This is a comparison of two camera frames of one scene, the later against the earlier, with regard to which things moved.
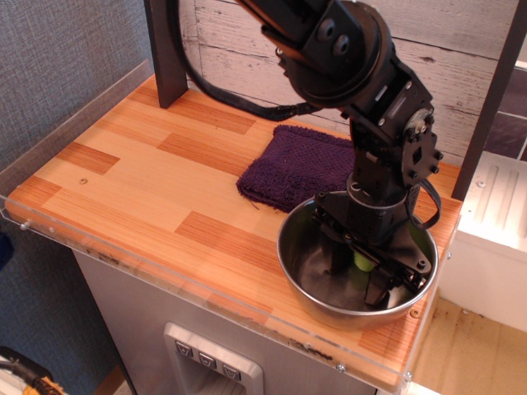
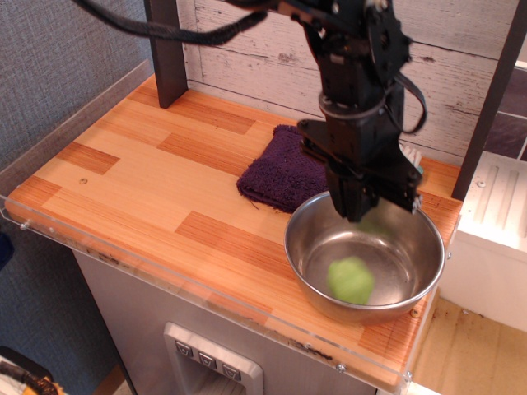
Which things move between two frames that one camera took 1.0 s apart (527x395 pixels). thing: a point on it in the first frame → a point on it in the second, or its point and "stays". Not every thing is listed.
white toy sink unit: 486,271 stays
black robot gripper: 374,219 → 361,143
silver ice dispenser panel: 198,366 stays
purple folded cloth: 295,166 stays
